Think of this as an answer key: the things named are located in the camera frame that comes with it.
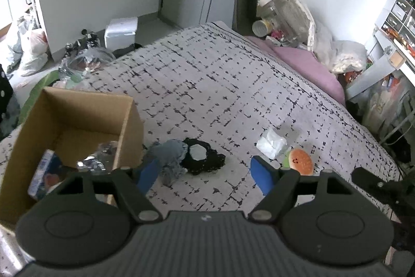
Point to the grey desk drawer organizer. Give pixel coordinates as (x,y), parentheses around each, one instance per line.
(398,12)

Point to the black dotted slipper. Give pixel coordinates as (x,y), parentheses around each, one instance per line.
(5,98)

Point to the black lace cloth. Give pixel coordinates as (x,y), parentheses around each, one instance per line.
(207,161)

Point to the brown cardboard box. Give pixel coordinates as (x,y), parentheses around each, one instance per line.
(77,114)

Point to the grey-white plastic bag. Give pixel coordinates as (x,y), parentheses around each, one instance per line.
(9,46)

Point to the white foam box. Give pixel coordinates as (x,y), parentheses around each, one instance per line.
(120,32)

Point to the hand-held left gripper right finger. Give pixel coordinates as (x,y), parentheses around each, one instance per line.
(264,176)

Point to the plastic bag under desk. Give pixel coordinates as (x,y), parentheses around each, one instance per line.
(384,105)

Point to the paper cup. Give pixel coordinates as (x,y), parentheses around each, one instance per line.
(263,27)

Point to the grey-blue soft cloth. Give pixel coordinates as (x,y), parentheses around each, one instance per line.
(167,153)

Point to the green cloth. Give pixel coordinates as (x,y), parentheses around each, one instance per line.
(37,95)

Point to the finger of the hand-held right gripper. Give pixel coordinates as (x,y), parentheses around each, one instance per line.
(371,181)

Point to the clear plastic jar white lid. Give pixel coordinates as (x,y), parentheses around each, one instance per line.
(282,9)

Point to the silver crinkled foil bag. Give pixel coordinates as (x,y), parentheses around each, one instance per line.
(99,158)

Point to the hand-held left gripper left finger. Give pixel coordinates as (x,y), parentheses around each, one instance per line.
(147,174)

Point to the pink pillow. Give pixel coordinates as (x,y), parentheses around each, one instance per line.
(311,69)

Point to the clear crumpled plastic bag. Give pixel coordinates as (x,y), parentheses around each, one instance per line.
(87,62)

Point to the white plastic bag red print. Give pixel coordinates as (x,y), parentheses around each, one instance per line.
(34,50)

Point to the burger plush toy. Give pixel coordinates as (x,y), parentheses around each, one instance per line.
(301,162)

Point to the blue and white packet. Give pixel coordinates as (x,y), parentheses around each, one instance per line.
(45,173)

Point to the pile of white plastic bags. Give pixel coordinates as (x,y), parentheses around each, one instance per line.
(340,54)

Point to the white desk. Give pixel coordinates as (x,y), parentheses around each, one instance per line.
(382,62)

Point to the clear white plastic bag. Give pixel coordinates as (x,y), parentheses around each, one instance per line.
(271,144)

